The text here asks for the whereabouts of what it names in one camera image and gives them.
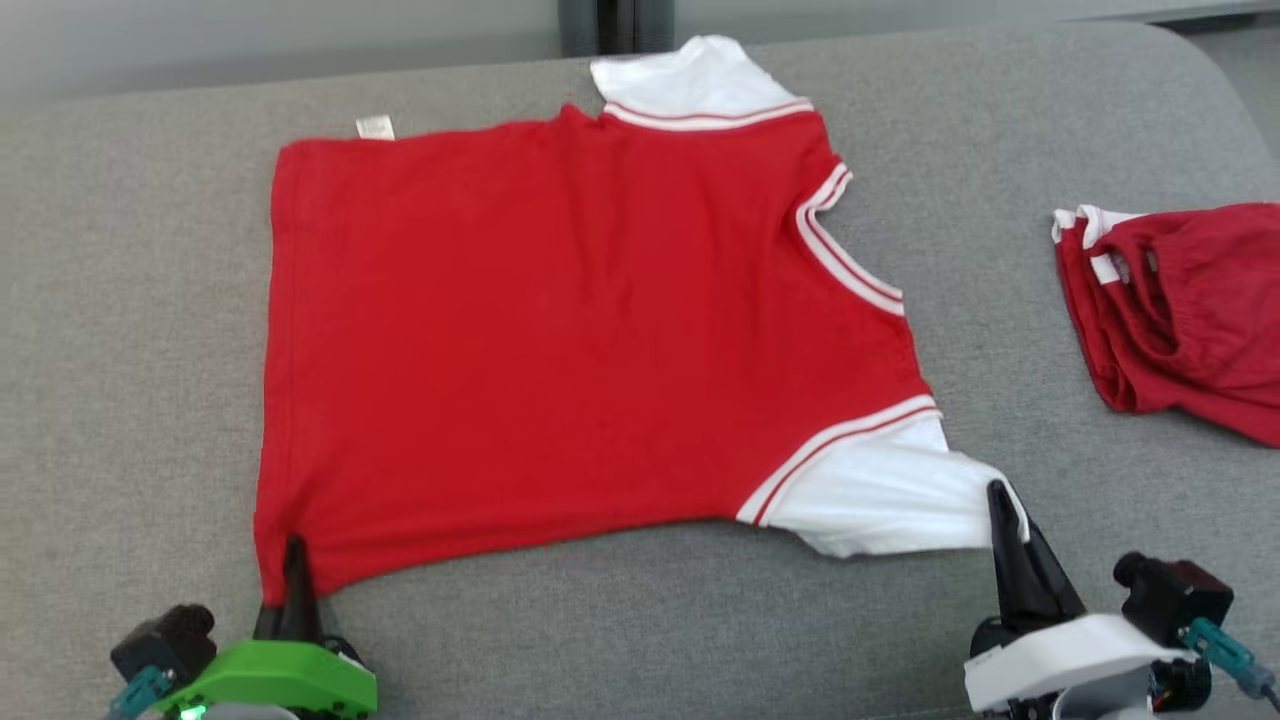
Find red t-shirt white sleeves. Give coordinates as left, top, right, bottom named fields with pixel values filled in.
left=252, top=34, right=1032, bottom=609

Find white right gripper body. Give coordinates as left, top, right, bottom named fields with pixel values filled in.
left=964, top=612, right=1192, bottom=714

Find grey wall baseboard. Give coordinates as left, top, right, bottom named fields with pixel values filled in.
left=1055, top=0, right=1280, bottom=27

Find black right gripper motor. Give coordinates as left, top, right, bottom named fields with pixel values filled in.
left=1148, top=655, right=1214, bottom=714

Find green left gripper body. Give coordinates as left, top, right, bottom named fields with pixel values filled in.
left=154, top=639, right=380, bottom=719

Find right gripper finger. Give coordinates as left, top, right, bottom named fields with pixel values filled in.
left=1021, top=519, right=1087, bottom=624
left=985, top=480, right=1037, bottom=627

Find grey partition post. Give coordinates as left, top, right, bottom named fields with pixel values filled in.
left=557, top=0, right=677, bottom=59

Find red shorts white lining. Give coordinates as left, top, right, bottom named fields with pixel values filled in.
left=1050, top=201, right=1280, bottom=448

